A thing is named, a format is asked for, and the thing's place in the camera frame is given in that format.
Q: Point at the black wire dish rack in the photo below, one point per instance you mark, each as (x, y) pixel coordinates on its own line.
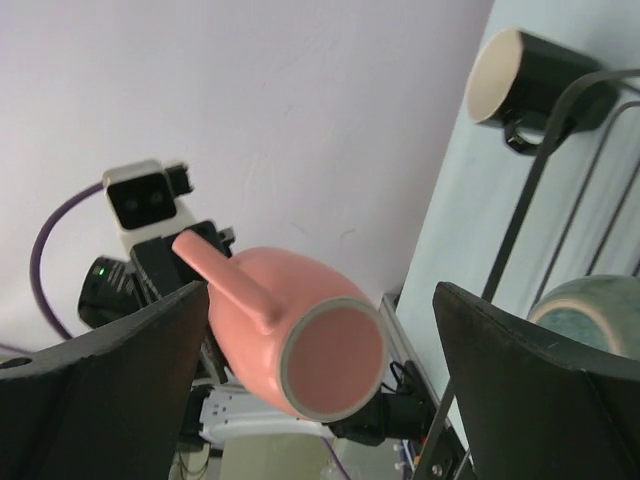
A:
(509, 228)

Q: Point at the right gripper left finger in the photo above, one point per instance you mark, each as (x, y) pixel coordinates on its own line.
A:
(108, 404)

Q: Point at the black cup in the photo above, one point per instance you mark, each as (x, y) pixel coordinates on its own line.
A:
(516, 81)

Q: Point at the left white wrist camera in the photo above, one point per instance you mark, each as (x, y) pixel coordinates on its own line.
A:
(145, 200)

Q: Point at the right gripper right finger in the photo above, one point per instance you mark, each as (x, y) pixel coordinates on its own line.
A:
(535, 404)

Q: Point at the green ceramic cup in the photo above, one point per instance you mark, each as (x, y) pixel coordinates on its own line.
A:
(600, 311)

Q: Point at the pink mug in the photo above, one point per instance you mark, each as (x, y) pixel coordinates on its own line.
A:
(295, 332)

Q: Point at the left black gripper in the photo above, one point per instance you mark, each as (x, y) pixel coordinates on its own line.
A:
(159, 272)

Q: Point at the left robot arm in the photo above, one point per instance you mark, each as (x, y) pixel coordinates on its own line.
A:
(219, 408)

